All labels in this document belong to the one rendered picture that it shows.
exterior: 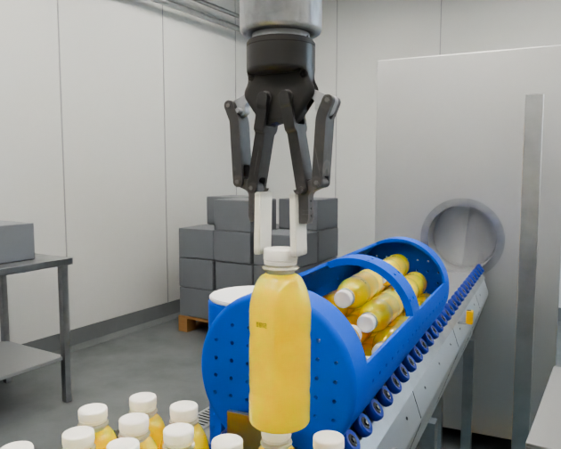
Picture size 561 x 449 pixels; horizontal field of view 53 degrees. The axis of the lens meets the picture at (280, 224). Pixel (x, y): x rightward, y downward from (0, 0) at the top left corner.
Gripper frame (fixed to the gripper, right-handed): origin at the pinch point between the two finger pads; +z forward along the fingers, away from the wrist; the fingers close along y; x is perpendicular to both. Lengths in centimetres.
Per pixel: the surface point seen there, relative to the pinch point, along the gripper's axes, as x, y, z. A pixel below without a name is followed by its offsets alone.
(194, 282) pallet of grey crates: -348, 256, 91
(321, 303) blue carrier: -27.5, 6.1, 15.4
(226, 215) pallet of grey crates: -345, 221, 30
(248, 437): -17.2, 13.9, 35.4
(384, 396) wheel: -54, 3, 40
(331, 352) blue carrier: -23.6, 2.8, 22.0
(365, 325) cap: -57, 8, 27
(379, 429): -48, 2, 45
